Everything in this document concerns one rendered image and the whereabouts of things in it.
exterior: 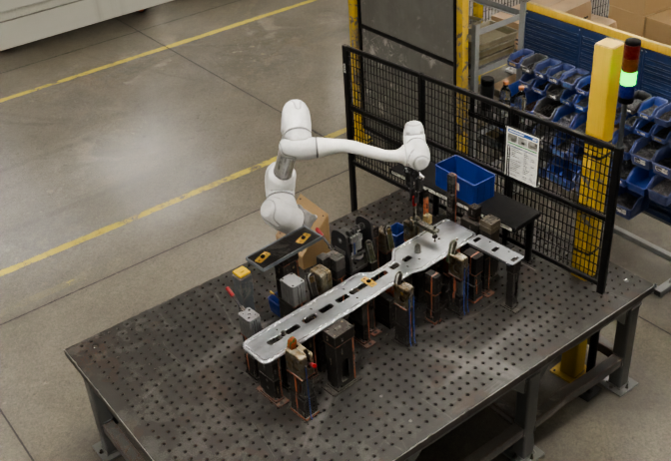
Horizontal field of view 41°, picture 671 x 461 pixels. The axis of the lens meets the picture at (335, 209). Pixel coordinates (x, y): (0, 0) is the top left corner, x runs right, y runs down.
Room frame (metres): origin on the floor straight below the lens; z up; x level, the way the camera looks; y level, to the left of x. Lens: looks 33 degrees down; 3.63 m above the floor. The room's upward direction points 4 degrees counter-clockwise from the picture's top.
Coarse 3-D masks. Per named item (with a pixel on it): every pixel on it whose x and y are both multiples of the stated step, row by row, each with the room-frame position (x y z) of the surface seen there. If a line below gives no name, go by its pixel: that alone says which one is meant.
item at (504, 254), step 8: (472, 240) 3.70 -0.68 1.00; (480, 240) 3.70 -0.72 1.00; (488, 240) 3.69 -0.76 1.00; (480, 248) 3.63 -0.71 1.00; (488, 248) 3.62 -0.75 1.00; (504, 248) 3.62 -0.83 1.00; (496, 256) 3.55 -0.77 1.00; (504, 256) 3.55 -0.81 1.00; (512, 256) 3.54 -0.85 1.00; (520, 256) 3.54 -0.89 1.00; (512, 264) 3.48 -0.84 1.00
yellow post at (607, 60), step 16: (608, 48) 3.71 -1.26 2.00; (608, 64) 3.70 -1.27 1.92; (592, 80) 3.75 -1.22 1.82; (608, 80) 3.69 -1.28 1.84; (592, 96) 3.75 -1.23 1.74; (608, 96) 3.70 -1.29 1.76; (592, 112) 3.74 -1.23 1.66; (608, 112) 3.71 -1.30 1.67; (592, 128) 3.73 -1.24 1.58; (608, 128) 3.72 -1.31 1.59; (592, 144) 3.73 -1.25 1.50; (608, 160) 3.74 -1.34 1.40; (592, 176) 3.71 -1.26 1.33; (576, 224) 3.76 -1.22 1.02; (592, 224) 3.69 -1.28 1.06; (576, 240) 3.75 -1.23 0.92; (592, 240) 3.70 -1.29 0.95; (592, 256) 3.71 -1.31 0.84; (576, 352) 3.69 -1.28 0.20; (560, 368) 3.76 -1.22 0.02; (576, 368) 3.70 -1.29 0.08
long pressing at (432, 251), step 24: (408, 240) 3.74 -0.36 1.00; (432, 240) 3.73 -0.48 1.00; (456, 240) 3.71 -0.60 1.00; (384, 264) 3.55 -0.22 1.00; (408, 264) 3.54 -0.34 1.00; (432, 264) 3.54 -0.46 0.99; (336, 288) 3.39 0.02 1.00; (384, 288) 3.37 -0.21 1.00; (312, 312) 3.22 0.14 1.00; (336, 312) 3.21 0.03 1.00; (264, 336) 3.08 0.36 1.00; (288, 336) 3.06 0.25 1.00; (312, 336) 3.07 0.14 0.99; (264, 360) 2.92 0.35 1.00
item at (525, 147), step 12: (516, 132) 4.03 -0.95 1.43; (504, 144) 4.08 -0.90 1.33; (516, 144) 4.02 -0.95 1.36; (528, 144) 3.97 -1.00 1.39; (540, 144) 3.91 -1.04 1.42; (504, 156) 4.08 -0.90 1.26; (516, 156) 4.02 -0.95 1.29; (528, 156) 3.96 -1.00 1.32; (504, 168) 4.07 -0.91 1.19; (516, 168) 4.02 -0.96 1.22; (528, 168) 3.96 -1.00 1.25; (516, 180) 4.01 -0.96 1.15; (528, 180) 3.95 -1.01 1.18
